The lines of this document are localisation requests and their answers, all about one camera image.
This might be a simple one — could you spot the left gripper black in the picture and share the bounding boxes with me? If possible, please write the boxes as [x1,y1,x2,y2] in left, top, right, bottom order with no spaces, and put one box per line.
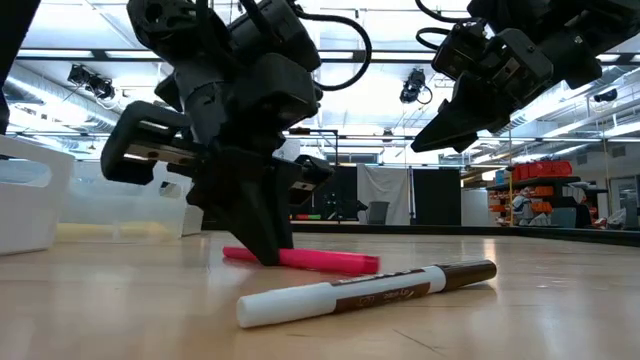
[99,0,335,266]

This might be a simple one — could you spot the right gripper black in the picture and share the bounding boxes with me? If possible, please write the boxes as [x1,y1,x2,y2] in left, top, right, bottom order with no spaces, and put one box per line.
[410,19,554,155]

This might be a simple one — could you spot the pink highlighter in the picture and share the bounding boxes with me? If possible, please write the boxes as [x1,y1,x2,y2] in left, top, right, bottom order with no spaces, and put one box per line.
[221,245,382,277]

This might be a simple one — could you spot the brown dry erase marker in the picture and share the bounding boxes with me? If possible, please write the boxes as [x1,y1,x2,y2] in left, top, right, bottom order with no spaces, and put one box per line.
[235,259,499,330]

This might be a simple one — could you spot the grey translucent plastic bin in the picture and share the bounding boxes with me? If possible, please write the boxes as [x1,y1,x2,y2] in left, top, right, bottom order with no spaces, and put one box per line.
[180,202,205,237]

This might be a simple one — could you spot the dark storage shelf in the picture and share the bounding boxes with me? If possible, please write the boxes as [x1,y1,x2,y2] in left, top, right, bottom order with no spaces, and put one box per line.
[487,174,609,229]

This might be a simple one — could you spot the red storage bins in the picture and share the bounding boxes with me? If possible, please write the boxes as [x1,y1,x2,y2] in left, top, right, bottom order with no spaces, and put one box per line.
[512,159,574,182]

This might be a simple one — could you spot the black partition panel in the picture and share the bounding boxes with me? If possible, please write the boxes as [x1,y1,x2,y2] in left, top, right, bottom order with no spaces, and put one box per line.
[319,164,359,222]
[412,168,462,226]

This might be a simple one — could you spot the white hanging sheet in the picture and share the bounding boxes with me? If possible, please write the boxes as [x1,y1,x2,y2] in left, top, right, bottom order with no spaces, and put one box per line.
[356,163,413,226]

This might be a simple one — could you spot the clear plastic bin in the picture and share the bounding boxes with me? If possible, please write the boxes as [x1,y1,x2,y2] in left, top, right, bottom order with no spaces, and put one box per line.
[54,159,194,241]

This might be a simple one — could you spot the black ceiling spotlights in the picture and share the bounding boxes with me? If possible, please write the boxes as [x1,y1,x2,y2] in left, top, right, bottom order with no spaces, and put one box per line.
[67,63,117,101]

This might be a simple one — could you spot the white plastic bin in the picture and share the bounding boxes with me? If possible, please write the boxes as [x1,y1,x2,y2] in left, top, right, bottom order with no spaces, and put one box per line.
[0,134,76,257]

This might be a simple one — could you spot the black camera with cable loop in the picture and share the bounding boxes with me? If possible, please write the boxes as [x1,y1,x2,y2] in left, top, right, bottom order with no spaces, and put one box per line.
[398,68,434,106]

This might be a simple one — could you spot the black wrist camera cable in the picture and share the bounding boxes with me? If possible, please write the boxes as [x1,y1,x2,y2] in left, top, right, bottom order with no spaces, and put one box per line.
[292,7,374,93]

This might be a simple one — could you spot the black aluminium table frame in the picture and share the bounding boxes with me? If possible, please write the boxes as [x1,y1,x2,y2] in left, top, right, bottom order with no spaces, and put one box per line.
[17,48,640,249]

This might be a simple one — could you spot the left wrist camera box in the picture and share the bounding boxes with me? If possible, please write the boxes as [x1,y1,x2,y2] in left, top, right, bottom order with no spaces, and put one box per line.
[227,0,322,72]

